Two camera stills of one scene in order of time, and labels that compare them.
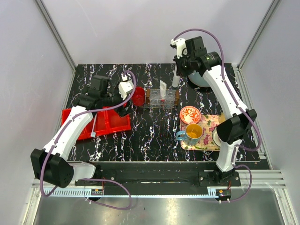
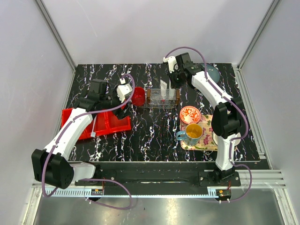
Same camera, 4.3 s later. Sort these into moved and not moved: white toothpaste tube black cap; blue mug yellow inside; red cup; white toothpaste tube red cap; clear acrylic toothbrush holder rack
Moved: white toothpaste tube black cap
Not moved: white toothpaste tube red cap; blue mug yellow inside; red cup; clear acrylic toothbrush holder rack
